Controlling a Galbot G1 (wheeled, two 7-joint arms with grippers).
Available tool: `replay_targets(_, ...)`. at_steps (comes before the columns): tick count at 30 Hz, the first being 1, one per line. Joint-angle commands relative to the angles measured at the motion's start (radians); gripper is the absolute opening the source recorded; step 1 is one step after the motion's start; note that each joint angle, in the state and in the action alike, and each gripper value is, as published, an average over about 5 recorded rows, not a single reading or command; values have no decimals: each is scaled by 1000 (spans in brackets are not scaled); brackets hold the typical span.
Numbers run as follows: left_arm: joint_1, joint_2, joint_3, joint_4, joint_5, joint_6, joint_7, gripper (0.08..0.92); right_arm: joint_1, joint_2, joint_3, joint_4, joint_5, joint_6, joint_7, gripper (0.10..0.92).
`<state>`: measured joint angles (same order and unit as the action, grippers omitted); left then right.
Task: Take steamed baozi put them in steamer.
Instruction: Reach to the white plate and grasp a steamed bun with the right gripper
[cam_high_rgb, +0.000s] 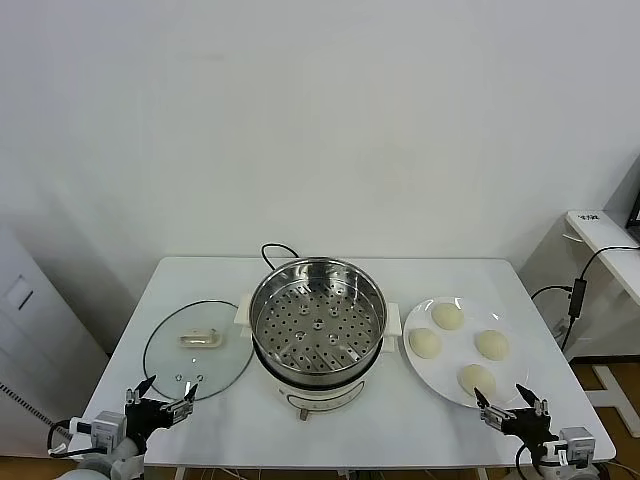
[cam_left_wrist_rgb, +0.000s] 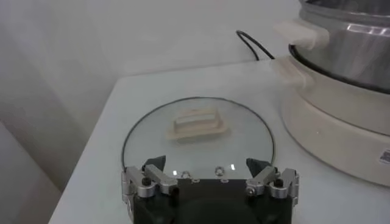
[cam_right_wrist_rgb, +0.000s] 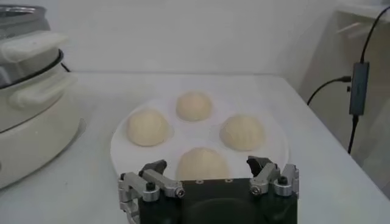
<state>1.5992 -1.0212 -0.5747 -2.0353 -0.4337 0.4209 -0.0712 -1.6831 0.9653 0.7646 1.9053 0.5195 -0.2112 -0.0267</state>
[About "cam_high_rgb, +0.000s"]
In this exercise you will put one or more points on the white round plate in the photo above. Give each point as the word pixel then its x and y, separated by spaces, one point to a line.
pixel 450 372

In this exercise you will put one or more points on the white steamed baozi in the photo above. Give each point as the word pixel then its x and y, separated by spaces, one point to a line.
pixel 425 343
pixel 492 345
pixel 448 317
pixel 475 379

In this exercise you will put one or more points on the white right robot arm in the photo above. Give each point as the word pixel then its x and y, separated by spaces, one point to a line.
pixel 565 472

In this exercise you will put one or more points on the small printed desk label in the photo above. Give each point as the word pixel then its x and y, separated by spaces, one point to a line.
pixel 589 217

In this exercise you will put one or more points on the white table leg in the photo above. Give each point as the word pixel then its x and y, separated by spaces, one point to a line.
pixel 181 475
pixel 482 475

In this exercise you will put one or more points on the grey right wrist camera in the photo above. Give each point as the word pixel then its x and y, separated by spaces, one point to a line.
pixel 576 442

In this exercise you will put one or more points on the glass pot lid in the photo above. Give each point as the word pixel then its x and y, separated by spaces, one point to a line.
pixel 200 340

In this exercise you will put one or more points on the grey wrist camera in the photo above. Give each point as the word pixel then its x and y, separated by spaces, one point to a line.
pixel 576 442
pixel 109 429

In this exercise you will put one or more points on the white metal cabinet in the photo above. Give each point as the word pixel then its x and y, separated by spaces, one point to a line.
pixel 30 325

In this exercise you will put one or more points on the stainless steel steamer basket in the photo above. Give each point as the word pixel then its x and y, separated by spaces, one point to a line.
pixel 320 345

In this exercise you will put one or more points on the white wall socket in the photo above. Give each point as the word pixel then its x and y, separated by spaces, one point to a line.
pixel 561 328

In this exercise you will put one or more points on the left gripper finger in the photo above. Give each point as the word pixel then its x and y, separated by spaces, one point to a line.
pixel 181 409
pixel 142 386

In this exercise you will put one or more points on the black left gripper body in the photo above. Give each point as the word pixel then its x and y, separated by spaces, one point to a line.
pixel 147 417

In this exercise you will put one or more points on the steel steamer pot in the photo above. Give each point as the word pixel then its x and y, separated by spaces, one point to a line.
pixel 320 401

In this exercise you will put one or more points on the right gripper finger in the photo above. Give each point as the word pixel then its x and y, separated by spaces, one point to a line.
pixel 535 399
pixel 492 415

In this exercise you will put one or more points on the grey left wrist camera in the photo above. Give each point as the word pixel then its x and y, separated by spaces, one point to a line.
pixel 109 429

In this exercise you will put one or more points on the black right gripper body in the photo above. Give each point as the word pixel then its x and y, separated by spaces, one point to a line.
pixel 527 430

